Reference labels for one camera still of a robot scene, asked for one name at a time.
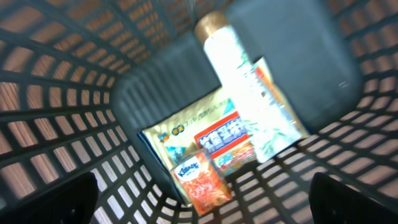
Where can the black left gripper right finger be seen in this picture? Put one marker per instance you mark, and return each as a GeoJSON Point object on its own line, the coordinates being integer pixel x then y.
{"type": "Point", "coordinates": [332, 202]}

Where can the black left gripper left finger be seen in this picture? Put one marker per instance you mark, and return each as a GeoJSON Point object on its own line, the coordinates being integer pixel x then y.
{"type": "Point", "coordinates": [72, 202]}

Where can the white tube gold cap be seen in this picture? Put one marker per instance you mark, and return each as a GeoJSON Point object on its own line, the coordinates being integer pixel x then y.
{"type": "Point", "coordinates": [270, 123]}

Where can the orange tissue pack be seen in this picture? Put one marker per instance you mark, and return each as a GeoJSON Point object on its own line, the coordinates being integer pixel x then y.
{"type": "Point", "coordinates": [201, 181]}

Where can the yellow snack bag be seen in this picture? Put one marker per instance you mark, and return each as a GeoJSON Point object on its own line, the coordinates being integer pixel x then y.
{"type": "Point", "coordinates": [211, 123]}

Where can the grey plastic basket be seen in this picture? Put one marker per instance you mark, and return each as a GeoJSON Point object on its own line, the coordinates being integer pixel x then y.
{"type": "Point", "coordinates": [81, 79]}

